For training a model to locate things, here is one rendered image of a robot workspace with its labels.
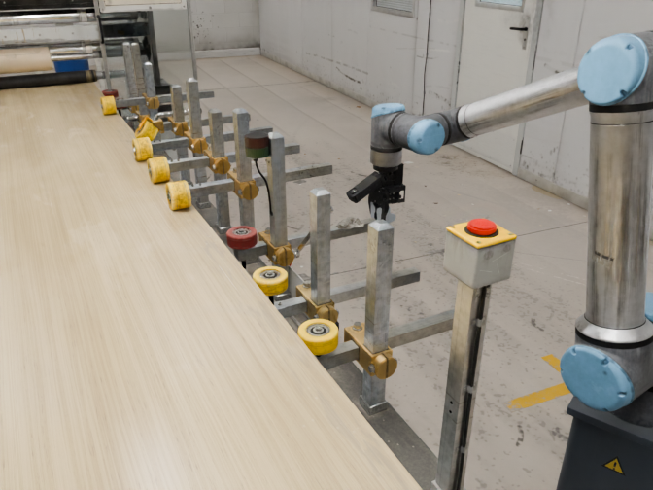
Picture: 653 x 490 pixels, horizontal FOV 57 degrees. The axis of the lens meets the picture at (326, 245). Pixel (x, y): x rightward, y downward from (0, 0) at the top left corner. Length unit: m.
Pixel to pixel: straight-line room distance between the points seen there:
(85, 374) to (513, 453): 1.57
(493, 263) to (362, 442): 0.34
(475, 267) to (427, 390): 1.68
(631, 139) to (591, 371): 0.47
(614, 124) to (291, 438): 0.79
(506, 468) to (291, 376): 1.30
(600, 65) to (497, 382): 1.64
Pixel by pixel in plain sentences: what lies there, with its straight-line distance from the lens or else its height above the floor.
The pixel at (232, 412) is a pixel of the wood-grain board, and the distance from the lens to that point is 1.02.
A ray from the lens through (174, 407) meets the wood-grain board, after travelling 1.05.
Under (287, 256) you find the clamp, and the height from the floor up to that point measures 0.85.
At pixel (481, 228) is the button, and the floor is 1.23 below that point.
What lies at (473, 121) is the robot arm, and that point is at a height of 1.18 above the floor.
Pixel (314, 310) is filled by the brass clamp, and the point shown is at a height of 0.82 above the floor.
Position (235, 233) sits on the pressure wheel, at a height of 0.90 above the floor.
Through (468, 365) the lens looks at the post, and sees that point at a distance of 0.96.
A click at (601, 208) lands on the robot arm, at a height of 1.13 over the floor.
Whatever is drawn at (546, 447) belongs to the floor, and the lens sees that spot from 2.36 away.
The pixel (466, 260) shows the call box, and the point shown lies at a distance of 0.85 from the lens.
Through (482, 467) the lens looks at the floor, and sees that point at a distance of 2.23.
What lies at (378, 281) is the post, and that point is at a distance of 1.13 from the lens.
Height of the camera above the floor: 1.57
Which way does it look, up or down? 26 degrees down
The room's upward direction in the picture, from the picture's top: straight up
